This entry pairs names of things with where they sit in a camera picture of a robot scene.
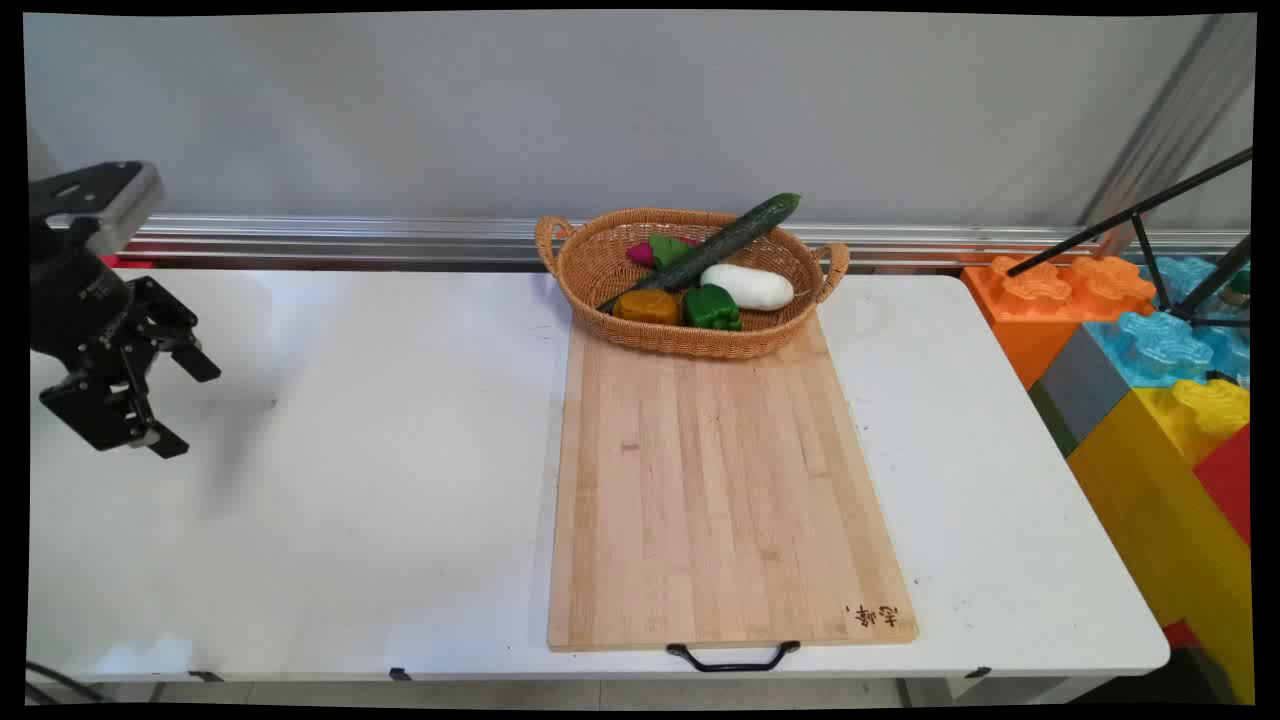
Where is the big green building block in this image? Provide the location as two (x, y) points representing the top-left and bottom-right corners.
(1028, 380), (1079, 459)

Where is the silver black wrist camera mount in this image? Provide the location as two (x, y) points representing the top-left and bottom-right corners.
(30, 160), (166, 257)

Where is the woven wicker basket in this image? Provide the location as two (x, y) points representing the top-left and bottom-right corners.
(534, 207), (851, 361)

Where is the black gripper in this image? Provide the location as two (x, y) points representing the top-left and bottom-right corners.
(30, 245), (222, 461)

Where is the black tripod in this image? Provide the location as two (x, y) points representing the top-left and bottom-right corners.
(1005, 147), (1254, 331)

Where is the white radish toy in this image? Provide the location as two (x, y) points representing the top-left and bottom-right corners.
(699, 263), (796, 312)

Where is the aluminium rail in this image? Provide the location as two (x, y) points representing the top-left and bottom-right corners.
(118, 213), (1251, 272)

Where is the big red building block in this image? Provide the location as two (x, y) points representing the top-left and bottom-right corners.
(1192, 424), (1253, 547)

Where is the big yellow building block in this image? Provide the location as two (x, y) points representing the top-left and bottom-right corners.
(1067, 378), (1257, 705)

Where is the big blue building block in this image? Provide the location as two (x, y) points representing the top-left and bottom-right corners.
(1083, 254), (1253, 391)

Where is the long dark green cucumber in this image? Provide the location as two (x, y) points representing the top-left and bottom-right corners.
(596, 192), (802, 313)

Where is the wooden cutting board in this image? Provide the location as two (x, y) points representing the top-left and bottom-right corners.
(546, 312), (920, 653)

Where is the big orange building block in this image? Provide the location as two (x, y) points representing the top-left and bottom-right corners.
(961, 254), (1159, 392)

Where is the green bell pepper toy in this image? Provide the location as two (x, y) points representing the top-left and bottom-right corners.
(683, 284), (744, 332)

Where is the round orange toy food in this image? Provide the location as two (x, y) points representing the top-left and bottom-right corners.
(612, 289), (682, 326)

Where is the thick black cable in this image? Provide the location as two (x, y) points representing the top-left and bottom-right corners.
(25, 659), (107, 705)

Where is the big grey building block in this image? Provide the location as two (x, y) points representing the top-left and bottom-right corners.
(1039, 324), (1133, 447)

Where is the black cutting board handle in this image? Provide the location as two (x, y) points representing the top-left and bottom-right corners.
(666, 641), (802, 674)

